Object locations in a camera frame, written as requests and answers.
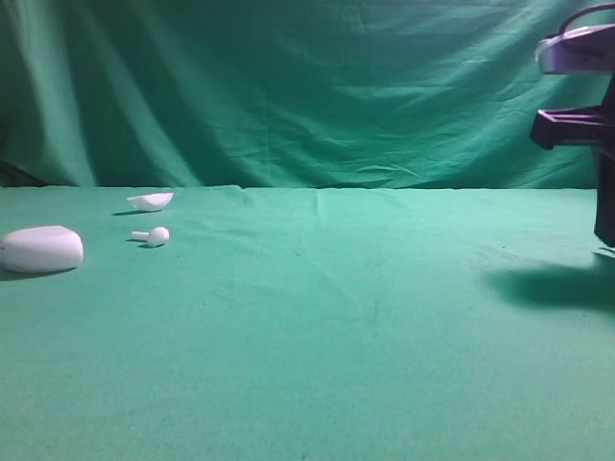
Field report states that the white earbud case lid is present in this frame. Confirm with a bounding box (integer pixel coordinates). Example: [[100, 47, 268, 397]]
[[127, 192, 174, 212]]

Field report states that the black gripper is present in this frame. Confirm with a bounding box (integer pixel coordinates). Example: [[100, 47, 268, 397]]
[[529, 24, 614, 248]]

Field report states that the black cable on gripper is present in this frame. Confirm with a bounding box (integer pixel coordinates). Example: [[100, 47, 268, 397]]
[[555, 3, 615, 38]]

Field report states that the green backdrop cloth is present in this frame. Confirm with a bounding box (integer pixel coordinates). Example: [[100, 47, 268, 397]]
[[1, 1, 607, 189]]

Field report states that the white earbud near case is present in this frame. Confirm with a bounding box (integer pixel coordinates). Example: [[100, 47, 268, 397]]
[[131, 227, 170, 248]]

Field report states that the white earbud case base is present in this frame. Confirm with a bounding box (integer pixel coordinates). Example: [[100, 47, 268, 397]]
[[1, 226, 85, 274]]

